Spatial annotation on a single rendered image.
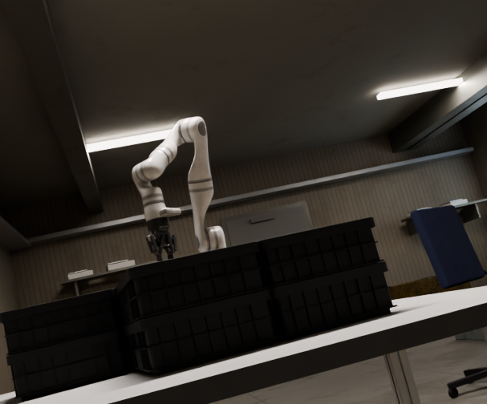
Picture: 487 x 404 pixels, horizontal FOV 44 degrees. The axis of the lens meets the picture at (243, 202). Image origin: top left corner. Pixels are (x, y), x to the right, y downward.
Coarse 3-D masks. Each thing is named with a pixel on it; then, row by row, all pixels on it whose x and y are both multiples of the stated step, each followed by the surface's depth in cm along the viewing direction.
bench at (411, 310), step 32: (480, 288) 154; (384, 320) 124; (416, 320) 105; (448, 320) 104; (480, 320) 105; (256, 352) 123; (288, 352) 104; (320, 352) 99; (352, 352) 100; (384, 352) 101; (96, 384) 149; (128, 384) 122; (160, 384) 103; (192, 384) 95; (224, 384) 96; (256, 384) 97
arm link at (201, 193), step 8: (192, 184) 227; (200, 184) 226; (208, 184) 227; (192, 192) 228; (200, 192) 226; (208, 192) 227; (192, 200) 229; (200, 200) 227; (208, 200) 228; (200, 208) 227; (200, 216) 228; (200, 224) 228; (200, 232) 228; (200, 240) 228; (208, 240) 228; (200, 248) 230; (208, 248) 229
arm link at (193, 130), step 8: (184, 120) 226; (192, 120) 224; (200, 120) 225; (184, 128) 224; (192, 128) 223; (200, 128) 224; (184, 136) 225; (192, 136) 224; (200, 136) 224; (200, 144) 224; (200, 152) 225; (208, 152) 229; (200, 160) 225; (208, 160) 228; (192, 168) 226; (200, 168) 225; (208, 168) 228; (192, 176) 226; (200, 176) 226; (208, 176) 227
